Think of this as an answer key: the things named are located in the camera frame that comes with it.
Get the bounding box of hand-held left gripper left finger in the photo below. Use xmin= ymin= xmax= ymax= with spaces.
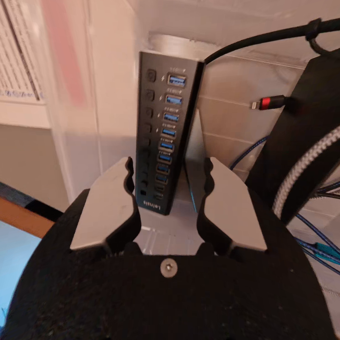
xmin=70 ymin=156 xmax=142 ymax=255

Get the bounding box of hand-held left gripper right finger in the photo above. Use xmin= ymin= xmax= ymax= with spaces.
xmin=197 ymin=157 xmax=268 ymax=257

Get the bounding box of blue multi-head usb cable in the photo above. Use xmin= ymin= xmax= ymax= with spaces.
xmin=230 ymin=126 xmax=340 ymax=275

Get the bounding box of black multi-port usb hub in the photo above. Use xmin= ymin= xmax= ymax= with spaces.
xmin=135 ymin=51 xmax=205 ymax=216

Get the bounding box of red plug black usb cable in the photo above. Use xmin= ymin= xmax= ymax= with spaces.
xmin=249 ymin=95 xmax=295 ymax=113

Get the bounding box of clear plastic bin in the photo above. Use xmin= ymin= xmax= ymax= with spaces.
xmin=41 ymin=0 xmax=340 ymax=319

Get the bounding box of black hub cable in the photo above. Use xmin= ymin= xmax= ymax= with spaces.
xmin=204 ymin=18 xmax=340 ymax=64

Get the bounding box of grey top table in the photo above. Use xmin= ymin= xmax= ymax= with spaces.
xmin=0 ymin=182 xmax=63 ymax=319

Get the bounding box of laminated paper sheet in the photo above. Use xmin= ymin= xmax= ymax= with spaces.
xmin=0 ymin=0 xmax=89 ymax=105

